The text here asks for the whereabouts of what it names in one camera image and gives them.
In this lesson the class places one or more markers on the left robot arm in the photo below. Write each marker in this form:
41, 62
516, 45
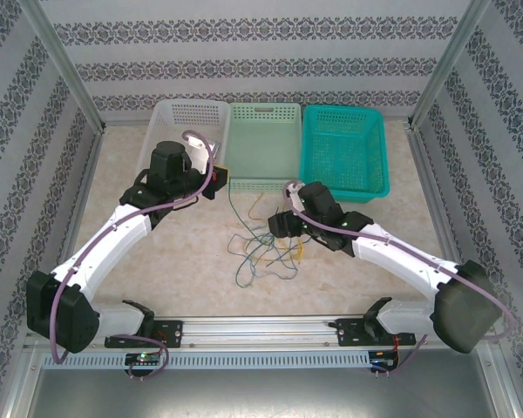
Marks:
113, 235

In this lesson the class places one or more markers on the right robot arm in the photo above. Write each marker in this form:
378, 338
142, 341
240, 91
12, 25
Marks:
396, 257

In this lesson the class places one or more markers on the light green plastic basket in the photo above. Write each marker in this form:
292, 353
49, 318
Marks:
261, 148

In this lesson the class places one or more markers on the white plastic basket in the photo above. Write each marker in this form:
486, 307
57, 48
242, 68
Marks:
174, 122

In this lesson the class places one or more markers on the teal plastic basket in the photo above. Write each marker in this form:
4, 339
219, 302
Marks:
344, 152

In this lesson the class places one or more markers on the right circuit board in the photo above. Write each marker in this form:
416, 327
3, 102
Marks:
383, 359

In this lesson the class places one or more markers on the circuit board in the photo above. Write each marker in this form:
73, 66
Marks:
383, 359
144, 358

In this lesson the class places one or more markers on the grey sheet metal panel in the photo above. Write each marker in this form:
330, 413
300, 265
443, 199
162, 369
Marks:
261, 392

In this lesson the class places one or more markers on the left circuit board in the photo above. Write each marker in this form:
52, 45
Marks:
144, 358

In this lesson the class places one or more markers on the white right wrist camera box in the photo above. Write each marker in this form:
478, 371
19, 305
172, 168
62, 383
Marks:
294, 198

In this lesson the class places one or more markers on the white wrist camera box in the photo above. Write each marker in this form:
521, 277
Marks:
294, 198
200, 150

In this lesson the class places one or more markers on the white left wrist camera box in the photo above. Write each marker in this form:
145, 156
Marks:
200, 150

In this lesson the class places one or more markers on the aluminium side rail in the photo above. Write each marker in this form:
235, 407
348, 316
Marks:
431, 183
83, 196

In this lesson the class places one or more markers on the aluminium mounting rail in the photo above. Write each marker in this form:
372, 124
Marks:
257, 331

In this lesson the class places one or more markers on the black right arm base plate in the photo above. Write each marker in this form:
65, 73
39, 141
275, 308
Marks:
353, 333

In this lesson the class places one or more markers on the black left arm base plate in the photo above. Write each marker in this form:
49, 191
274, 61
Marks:
170, 333

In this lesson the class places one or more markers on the aluminium frame post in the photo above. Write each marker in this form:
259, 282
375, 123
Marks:
453, 56
56, 56

